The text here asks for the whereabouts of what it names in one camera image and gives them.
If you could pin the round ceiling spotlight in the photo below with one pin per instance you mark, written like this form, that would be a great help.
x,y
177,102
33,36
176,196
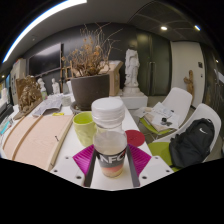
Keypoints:
x,y
197,27
163,28

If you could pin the wooden easel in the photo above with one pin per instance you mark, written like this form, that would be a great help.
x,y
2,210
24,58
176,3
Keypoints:
x,y
66,71

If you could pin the papers on chair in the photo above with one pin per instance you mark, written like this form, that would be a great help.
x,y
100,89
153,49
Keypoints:
x,y
161,116

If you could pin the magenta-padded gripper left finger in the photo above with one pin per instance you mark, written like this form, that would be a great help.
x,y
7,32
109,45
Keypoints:
x,y
81,158

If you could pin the clear white-capped drink bottle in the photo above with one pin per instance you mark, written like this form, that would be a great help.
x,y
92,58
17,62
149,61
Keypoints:
x,y
109,143

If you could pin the flat round red coaster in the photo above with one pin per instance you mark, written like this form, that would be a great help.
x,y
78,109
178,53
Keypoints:
x,y
136,138

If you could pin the wooden wall figure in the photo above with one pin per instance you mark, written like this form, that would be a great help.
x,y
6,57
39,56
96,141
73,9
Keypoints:
x,y
189,81

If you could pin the grey plant saucer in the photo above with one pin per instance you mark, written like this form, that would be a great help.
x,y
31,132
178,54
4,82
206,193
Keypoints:
x,y
75,109

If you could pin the white cabinet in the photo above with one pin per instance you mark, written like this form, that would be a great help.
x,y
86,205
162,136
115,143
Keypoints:
x,y
18,75

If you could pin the black wall screen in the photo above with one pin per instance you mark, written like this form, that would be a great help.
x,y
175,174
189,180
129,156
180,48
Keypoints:
x,y
45,60

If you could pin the dark pot with dried plant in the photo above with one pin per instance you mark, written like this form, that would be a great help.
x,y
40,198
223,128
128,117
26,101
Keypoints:
x,y
90,90

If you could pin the white statue pedestal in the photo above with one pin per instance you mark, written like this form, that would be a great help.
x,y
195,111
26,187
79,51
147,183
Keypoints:
x,y
135,101

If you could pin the small white cup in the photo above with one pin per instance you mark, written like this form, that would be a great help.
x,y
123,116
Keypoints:
x,y
66,100

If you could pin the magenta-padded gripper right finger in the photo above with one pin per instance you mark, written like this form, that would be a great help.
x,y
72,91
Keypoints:
x,y
141,160

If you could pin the small white standing figure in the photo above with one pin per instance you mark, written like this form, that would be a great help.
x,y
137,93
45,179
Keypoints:
x,y
55,86

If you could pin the yellow-green mug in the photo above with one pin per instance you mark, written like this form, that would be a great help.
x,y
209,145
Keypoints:
x,y
83,128

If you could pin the black flat boxes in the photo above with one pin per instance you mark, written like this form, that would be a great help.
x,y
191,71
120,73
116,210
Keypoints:
x,y
5,111

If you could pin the cardboard box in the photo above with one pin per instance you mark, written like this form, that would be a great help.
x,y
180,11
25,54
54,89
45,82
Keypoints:
x,y
115,78

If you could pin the long ceiling strip light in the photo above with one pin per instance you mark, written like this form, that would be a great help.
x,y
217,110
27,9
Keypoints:
x,y
36,20

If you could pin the white chair with green cushion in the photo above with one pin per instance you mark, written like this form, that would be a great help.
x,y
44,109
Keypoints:
x,y
208,111

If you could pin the black backpack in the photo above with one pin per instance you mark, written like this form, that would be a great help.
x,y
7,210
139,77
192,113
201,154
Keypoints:
x,y
193,143

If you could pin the newspaper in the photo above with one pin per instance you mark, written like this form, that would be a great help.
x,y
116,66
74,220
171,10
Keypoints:
x,y
48,105

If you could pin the small flat yellow item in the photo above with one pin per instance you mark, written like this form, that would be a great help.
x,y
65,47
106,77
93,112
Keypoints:
x,y
58,114

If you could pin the colourful book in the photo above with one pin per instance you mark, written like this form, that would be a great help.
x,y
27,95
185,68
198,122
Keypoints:
x,y
5,125

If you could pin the light wooden panel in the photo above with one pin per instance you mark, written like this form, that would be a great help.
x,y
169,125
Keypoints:
x,y
36,140

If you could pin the large white robed statue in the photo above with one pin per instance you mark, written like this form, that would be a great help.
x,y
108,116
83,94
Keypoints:
x,y
132,70

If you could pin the small white bust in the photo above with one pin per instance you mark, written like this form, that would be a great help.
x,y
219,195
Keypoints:
x,y
41,85

